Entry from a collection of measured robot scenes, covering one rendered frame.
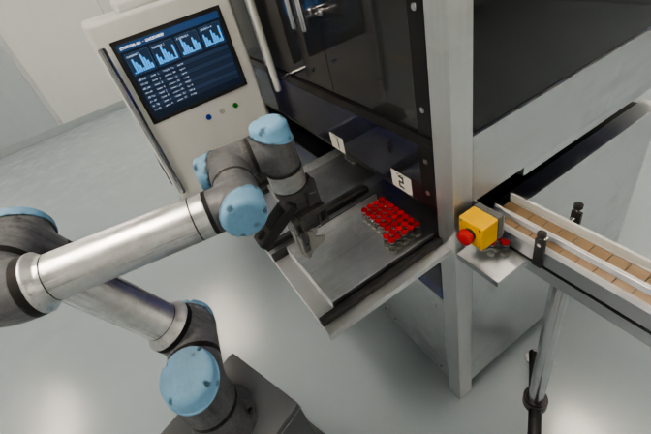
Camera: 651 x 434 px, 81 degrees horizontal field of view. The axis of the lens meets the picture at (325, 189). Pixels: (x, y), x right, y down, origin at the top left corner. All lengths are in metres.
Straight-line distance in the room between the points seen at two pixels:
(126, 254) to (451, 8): 0.67
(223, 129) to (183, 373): 1.06
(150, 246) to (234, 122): 1.13
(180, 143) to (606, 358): 1.93
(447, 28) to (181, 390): 0.85
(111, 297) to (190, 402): 0.25
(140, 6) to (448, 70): 1.10
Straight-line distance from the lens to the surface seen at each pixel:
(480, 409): 1.85
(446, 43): 0.79
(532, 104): 1.07
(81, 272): 0.66
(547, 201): 1.39
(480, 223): 0.97
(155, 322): 0.93
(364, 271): 1.08
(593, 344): 2.06
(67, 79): 6.21
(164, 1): 1.57
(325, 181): 1.42
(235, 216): 0.59
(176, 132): 1.65
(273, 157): 0.72
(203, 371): 0.89
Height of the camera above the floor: 1.70
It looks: 36 degrees down
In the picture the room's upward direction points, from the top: 16 degrees counter-clockwise
